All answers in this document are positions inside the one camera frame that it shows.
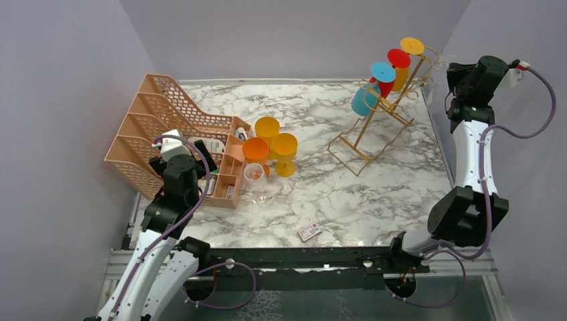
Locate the clear wine glass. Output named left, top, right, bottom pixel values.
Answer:
left=425, top=53, right=455, bottom=124
left=243, top=163, right=267, bottom=204

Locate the orange plastic wine glass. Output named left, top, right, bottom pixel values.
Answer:
left=242, top=137, right=270, bottom=177

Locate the yellow plastic wine glass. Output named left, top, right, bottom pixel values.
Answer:
left=254, top=116, right=280, bottom=146

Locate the blue plastic wine glass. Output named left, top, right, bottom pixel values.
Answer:
left=351, top=81, right=384, bottom=117

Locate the red white staples box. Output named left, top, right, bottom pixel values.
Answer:
left=298, top=223, right=322, bottom=242

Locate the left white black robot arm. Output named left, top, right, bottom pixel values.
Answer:
left=93, top=134, right=217, bottom=320

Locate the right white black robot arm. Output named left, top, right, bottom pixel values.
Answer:
left=385, top=56, right=509, bottom=272

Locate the yellow wine glass top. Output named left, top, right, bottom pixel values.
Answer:
left=387, top=37, right=425, bottom=92

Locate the red plastic wine glass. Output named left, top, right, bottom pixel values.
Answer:
left=369, top=60, right=396, bottom=98

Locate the white packaged item card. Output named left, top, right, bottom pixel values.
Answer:
left=189, top=136, right=225, bottom=153

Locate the white blue stapler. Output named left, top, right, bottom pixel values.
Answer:
left=235, top=127, right=248, bottom=142

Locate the peach plastic file organizer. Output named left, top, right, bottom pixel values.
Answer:
left=104, top=74, right=252, bottom=209

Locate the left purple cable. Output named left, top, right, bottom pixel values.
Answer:
left=108, top=134, right=258, bottom=321

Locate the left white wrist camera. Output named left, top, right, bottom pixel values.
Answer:
left=152, top=138, right=191, bottom=162

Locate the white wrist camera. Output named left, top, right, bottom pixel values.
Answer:
left=152, top=138, right=191, bottom=162
left=498, top=60, right=530, bottom=89

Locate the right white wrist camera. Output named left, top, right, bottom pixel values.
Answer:
left=498, top=60, right=530, bottom=89

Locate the gold wire wine glass rack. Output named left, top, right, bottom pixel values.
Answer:
left=327, top=45, right=439, bottom=176

